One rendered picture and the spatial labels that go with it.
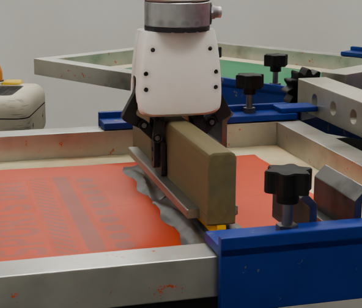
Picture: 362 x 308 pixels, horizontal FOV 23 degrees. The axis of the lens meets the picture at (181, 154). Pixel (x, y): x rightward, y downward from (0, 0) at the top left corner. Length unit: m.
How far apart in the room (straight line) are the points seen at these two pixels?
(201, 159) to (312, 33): 4.37
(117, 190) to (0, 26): 3.74
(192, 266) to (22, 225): 0.28
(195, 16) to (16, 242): 0.31
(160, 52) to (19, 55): 3.85
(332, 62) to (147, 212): 1.23
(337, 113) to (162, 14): 0.42
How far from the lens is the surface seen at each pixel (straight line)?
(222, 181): 0.89
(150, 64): 1.01
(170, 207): 1.02
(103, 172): 1.21
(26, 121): 2.06
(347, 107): 1.29
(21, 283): 0.75
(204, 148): 0.90
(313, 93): 1.40
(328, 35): 5.29
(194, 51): 1.01
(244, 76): 1.34
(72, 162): 1.26
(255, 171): 1.21
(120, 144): 1.30
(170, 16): 0.99
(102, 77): 1.93
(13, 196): 1.11
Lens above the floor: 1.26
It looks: 13 degrees down
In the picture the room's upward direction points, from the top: straight up
